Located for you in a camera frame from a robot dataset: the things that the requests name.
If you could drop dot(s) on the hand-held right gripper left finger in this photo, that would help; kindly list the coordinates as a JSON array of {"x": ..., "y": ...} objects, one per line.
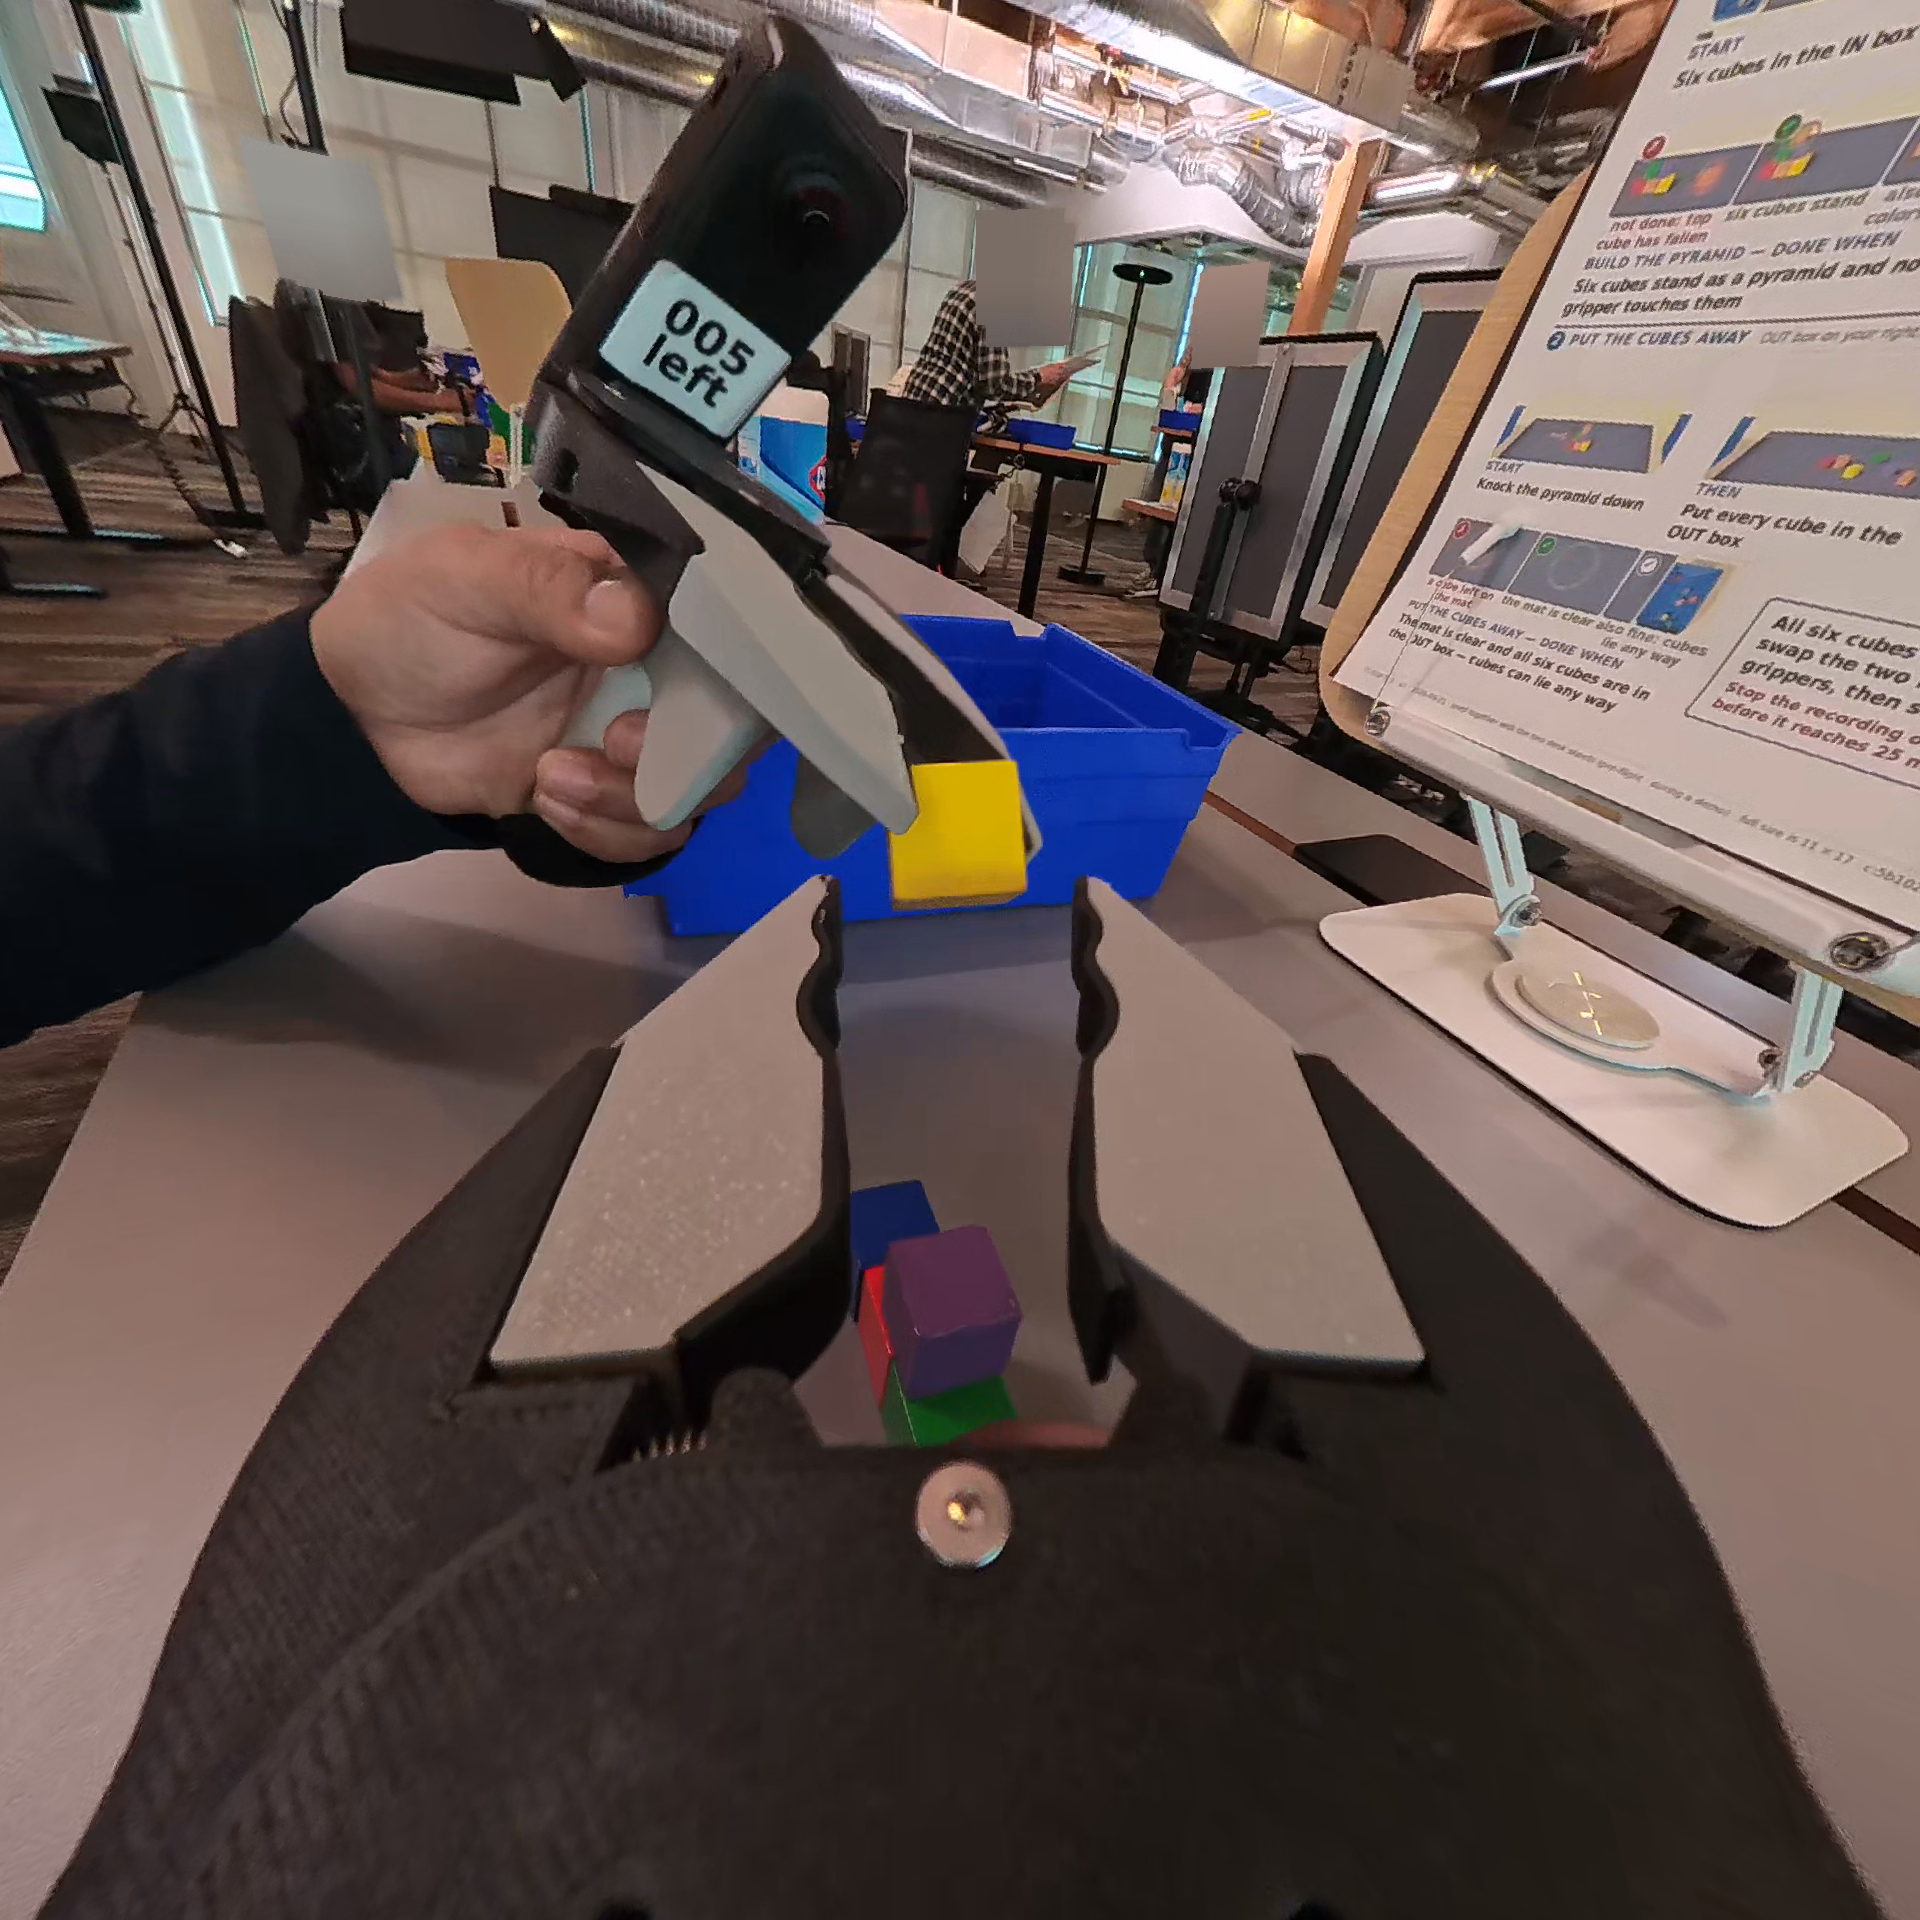
[{"x": 674, "y": 1185}]

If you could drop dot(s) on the wooden backing board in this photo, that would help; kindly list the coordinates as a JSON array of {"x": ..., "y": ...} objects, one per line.
[{"x": 1518, "y": 285}]

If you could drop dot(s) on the blue plastic bin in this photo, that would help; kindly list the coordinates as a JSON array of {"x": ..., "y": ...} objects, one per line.
[{"x": 1109, "y": 796}]

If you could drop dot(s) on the wooden background desk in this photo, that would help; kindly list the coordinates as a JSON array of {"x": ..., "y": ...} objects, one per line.
[{"x": 61, "y": 355}]

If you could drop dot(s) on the disinfecting wipes canister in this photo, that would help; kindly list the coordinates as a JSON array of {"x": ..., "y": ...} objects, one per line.
[{"x": 796, "y": 465}]

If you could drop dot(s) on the blue wooden cube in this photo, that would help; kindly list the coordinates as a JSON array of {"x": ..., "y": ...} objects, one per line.
[{"x": 892, "y": 1223}]

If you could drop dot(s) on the red wooden cube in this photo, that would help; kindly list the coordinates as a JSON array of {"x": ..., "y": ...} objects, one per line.
[{"x": 874, "y": 1335}]

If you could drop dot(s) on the person's left hand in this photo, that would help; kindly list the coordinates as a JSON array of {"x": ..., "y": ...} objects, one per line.
[{"x": 450, "y": 661}]

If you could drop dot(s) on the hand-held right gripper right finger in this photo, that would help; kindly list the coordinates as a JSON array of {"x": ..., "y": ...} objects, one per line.
[{"x": 1230, "y": 1202}]

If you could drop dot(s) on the plywood board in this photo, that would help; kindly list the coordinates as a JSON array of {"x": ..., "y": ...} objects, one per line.
[{"x": 511, "y": 323}]

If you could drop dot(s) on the yellow wooden cube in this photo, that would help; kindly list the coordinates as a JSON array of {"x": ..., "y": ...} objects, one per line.
[{"x": 960, "y": 839}]

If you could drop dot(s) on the grey desk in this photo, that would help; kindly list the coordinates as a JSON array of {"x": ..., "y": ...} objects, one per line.
[{"x": 301, "y": 1079}]

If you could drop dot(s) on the black office chair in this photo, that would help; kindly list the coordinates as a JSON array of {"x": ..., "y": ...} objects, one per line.
[
  {"x": 278, "y": 421},
  {"x": 916, "y": 482}
]

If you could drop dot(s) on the printed instruction sheet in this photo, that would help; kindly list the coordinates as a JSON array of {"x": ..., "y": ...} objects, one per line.
[{"x": 1725, "y": 451}]

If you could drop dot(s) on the purple wooden cube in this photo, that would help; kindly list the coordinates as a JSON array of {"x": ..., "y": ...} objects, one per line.
[{"x": 953, "y": 1307}]

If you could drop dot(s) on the green wooden cube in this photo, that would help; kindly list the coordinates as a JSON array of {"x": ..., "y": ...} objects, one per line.
[{"x": 944, "y": 1419}]

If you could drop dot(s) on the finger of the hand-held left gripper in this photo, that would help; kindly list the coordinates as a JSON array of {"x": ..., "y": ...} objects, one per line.
[
  {"x": 916, "y": 639},
  {"x": 796, "y": 661}
]

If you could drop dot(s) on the grey panel on stand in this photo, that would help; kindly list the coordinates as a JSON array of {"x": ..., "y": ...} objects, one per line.
[
  {"x": 1441, "y": 421},
  {"x": 1276, "y": 495}
]

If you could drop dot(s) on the person's left forearm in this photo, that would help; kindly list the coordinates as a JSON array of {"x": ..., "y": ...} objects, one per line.
[{"x": 182, "y": 810}]

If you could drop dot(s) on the black floor lamp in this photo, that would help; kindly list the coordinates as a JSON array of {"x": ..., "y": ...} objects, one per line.
[{"x": 1148, "y": 421}]

